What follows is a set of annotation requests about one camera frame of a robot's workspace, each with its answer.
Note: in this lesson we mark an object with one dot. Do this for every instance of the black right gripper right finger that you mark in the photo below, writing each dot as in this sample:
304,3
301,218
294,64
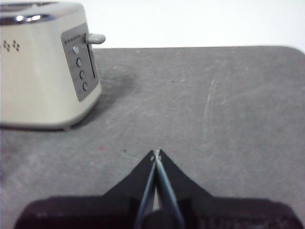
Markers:
176,181

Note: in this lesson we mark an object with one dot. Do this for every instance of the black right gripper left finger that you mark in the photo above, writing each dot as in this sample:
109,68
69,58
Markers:
133,181

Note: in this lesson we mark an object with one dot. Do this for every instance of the cream two-slot toaster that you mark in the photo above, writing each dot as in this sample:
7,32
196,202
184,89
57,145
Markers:
35,90

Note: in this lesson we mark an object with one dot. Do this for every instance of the grey toaster lever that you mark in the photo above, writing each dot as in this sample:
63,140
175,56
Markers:
96,38

